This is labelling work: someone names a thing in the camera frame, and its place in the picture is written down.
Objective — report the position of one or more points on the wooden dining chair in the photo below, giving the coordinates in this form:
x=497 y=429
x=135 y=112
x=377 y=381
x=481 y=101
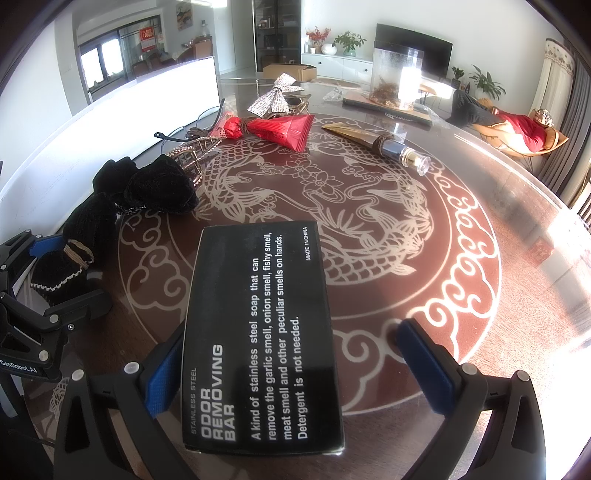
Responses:
x=202 y=50

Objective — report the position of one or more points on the white round vase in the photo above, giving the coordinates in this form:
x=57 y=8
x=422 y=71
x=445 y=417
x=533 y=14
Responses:
x=328 y=49

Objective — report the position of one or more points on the framed wall painting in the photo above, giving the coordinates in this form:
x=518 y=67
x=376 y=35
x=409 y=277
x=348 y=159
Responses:
x=184 y=13

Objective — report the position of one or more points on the clear plastic wrapper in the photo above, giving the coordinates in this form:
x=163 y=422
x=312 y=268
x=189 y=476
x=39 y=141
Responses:
x=332 y=94

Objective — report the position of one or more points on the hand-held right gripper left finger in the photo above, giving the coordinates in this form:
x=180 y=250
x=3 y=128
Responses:
x=161 y=383

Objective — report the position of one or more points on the orange rocking chair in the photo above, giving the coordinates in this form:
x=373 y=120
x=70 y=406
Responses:
x=554 y=141

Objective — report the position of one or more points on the black printed box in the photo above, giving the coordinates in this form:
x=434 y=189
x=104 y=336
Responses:
x=263 y=337

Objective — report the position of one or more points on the tall black glass cabinet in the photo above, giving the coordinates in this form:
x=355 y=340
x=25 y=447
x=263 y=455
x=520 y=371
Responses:
x=277 y=32

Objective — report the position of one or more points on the wooden stool with metal legs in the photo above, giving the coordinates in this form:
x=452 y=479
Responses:
x=431 y=90

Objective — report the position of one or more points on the cardboard box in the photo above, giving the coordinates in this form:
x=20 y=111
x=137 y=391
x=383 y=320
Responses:
x=295 y=73

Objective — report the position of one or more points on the large leafy potted plant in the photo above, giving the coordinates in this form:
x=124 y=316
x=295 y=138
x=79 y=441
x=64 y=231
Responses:
x=487 y=83

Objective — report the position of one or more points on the red flower arrangement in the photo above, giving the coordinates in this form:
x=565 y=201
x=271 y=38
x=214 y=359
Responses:
x=318 y=36

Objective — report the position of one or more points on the grey curtain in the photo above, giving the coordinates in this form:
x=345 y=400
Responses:
x=575 y=147

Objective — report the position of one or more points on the clear frame glasses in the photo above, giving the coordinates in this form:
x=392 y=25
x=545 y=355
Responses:
x=203 y=123

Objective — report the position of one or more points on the green potted plant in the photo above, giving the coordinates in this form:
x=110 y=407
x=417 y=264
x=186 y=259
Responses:
x=349 y=41

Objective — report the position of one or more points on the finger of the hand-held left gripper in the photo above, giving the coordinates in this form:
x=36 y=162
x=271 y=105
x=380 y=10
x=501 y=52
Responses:
x=78 y=309
x=27 y=256

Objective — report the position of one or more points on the small potted plant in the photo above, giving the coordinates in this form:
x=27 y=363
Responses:
x=457 y=76

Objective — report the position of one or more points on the red snack packet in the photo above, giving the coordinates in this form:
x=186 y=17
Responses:
x=277 y=129

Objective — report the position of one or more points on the white television cabinet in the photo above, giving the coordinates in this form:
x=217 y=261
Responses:
x=341 y=67

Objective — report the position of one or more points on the gold rhinestone hair claw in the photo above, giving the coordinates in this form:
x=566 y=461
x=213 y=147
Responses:
x=196 y=154

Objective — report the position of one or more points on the silver rhinestone bow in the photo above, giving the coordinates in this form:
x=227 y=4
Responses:
x=272 y=99

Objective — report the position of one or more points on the clear jar with black lid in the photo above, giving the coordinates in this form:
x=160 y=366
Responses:
x=392 y=78

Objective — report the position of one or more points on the brown patterned glass desktop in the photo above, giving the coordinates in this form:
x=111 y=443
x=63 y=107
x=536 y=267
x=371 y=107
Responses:
x=392 y=258

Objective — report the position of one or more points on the black television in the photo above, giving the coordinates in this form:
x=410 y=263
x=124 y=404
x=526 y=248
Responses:
x=434 y=50

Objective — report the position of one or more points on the flat wooden board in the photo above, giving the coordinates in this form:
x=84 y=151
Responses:
x=364 y=102

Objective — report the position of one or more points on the black velvet hair bow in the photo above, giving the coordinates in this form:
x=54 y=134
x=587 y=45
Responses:
x=157 y=184

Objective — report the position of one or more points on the black velvet hair accessories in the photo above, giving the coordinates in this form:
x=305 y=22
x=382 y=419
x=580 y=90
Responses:
x=83 y=230

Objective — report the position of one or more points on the covered standing air conditioner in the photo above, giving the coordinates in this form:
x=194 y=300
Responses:
x=556 y=78

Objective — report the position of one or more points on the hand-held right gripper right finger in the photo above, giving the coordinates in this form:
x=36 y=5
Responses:
x=427 y=369

